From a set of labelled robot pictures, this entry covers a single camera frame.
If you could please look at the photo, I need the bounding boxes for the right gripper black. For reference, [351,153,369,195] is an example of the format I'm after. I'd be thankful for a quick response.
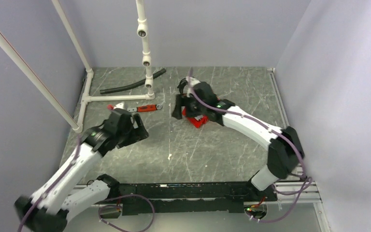
[171,93,207,120]

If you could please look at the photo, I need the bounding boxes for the red plastic bin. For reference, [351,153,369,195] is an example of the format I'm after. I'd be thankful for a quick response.
[182,108,209,128]

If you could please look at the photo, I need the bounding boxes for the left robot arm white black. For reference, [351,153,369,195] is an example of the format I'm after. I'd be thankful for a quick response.
[14,107,149,232]

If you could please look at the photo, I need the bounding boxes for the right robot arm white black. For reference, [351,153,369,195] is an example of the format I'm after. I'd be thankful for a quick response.
[171,77,304,201]

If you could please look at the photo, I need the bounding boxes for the red handled adjustable wrench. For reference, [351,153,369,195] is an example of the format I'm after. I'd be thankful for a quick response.
[127,104,162,113]

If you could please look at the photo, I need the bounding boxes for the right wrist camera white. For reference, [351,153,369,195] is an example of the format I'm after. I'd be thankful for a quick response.
[185,77,200,97]

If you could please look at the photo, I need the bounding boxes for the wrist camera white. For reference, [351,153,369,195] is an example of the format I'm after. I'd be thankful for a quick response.
[107,101,127,111]
[185,77,200,97]

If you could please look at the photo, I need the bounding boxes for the coiled black cable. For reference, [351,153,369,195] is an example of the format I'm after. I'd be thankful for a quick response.
[177,78,189,97]

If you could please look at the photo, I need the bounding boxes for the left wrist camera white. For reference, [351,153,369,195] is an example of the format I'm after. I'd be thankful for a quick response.
[107,101,127,111]

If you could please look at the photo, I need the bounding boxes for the black rubber hose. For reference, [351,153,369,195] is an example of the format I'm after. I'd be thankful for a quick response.
[100,68,167,95]

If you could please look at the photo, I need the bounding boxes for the white PVC pipe frame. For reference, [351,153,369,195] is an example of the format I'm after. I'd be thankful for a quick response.
[0,0,155,133]

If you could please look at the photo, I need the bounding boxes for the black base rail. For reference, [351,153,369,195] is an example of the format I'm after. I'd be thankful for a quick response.
[100,181,277,216]

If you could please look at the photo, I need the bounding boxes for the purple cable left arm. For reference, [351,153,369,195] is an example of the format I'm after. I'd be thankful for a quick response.
[17,134,156,232]

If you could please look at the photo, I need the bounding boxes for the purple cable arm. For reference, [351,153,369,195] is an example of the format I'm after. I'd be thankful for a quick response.
[17,134,156,232]
[185,67,314,224]

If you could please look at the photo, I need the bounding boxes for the aluminium rail right side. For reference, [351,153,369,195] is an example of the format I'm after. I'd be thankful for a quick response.
[267,67,322,204]

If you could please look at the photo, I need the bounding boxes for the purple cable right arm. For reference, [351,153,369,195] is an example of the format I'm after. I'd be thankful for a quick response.
[185,67,314,224]

